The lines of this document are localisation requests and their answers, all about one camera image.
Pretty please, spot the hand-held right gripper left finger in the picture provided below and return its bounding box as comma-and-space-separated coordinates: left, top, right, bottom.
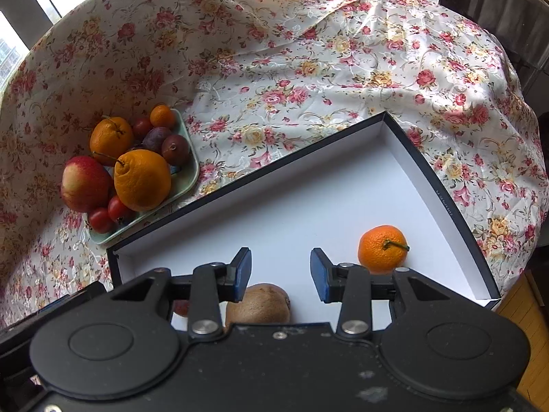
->
109, 247, 254, 342

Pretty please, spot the red tomato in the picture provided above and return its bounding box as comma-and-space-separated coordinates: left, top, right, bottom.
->
88, 207, 114, 233
107, 195, 131, 225

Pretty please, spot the red apple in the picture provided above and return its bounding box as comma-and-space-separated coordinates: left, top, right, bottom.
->
60, 156, 113, 213

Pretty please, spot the large orange with pointed top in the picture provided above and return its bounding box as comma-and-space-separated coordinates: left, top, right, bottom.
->
114, 149, 172, 212

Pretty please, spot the brown kiwi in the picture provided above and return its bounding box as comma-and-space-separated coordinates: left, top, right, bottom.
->
225, 283, 292, 326

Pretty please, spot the dark brown plum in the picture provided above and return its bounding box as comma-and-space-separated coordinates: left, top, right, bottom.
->
162, 134, 191, 167

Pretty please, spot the pale green plate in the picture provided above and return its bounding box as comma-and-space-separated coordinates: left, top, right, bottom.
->
88, 107, 200, 245

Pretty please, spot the dark armchair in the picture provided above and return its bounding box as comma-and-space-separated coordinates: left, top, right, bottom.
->
442, 0, 549, 69

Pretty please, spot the round orange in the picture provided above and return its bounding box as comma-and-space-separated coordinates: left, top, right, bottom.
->
89, 116, 135, 167

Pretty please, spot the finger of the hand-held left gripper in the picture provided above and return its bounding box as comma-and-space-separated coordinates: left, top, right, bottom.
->
38, 280, 109, 312

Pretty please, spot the purple plum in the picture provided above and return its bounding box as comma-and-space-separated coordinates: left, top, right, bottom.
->
142, 126, 174, 154

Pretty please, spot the floral cloth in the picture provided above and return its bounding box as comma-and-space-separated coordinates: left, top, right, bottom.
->
0, 0, 549, 329

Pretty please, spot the black box with white inside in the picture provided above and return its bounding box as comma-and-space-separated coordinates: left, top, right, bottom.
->
106, 111, 502, 322

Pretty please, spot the mandarin with stem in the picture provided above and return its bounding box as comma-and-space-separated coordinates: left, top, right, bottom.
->
358, 224, 410, 274

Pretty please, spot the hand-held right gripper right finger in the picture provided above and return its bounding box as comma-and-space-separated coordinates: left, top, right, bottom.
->
309, 248, 457, 340

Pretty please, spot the dark red plum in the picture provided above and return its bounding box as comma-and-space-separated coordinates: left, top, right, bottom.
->
132, 117, 154, 140

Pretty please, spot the tiny mandarin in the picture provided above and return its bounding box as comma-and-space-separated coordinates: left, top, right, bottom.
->
150, 104, 177, 130

